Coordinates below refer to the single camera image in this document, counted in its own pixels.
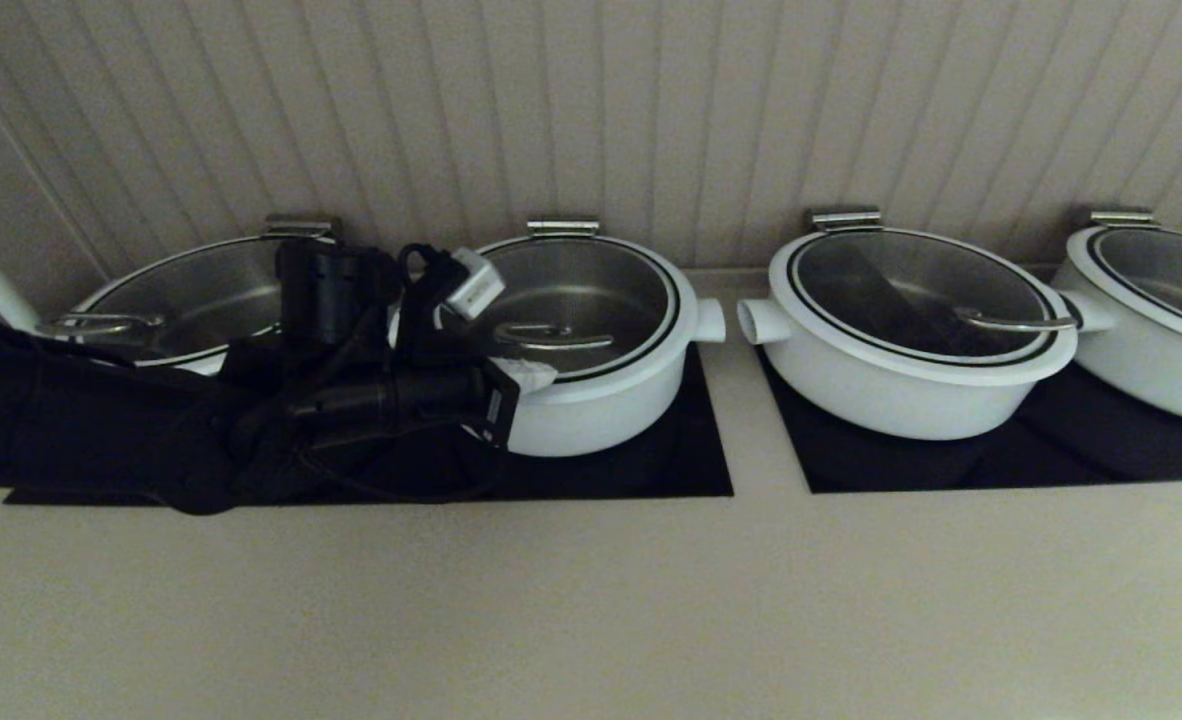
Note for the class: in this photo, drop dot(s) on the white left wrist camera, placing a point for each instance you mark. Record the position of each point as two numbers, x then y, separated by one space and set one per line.
476 283

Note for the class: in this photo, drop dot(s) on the small white-rimmed glass lid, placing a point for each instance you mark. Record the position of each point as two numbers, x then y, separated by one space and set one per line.
591 290

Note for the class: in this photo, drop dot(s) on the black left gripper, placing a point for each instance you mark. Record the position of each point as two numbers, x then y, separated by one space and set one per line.
421 400

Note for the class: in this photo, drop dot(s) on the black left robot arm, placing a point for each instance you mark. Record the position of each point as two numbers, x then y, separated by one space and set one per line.
51 420

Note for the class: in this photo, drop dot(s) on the white pot far right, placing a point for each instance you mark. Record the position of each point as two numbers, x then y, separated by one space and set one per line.
1181 270

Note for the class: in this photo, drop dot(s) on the large white pot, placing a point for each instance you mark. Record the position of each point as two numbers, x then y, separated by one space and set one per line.
1151 385
881 405
206 362

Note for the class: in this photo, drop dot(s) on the large white-rimmed glass lid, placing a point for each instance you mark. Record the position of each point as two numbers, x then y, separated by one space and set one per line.
901 290
201 295

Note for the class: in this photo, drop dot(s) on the small white pot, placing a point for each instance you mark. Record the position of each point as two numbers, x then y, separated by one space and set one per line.
601 420

